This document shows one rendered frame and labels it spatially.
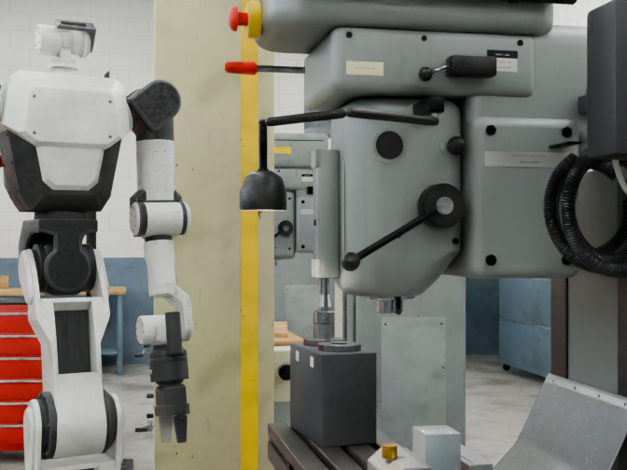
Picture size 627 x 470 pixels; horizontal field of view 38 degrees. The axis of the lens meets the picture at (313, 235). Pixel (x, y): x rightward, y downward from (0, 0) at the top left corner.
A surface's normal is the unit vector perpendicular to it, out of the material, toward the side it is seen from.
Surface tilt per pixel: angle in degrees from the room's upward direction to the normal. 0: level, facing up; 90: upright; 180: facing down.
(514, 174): 90
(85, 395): 66
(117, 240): 90
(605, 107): 90
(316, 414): 90
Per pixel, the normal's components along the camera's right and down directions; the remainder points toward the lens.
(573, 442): -0.87, -0.46
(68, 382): 0.47, -0.19
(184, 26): 0.21, 0.00
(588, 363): -0.98, 0.00
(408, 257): 0.19, 0.31
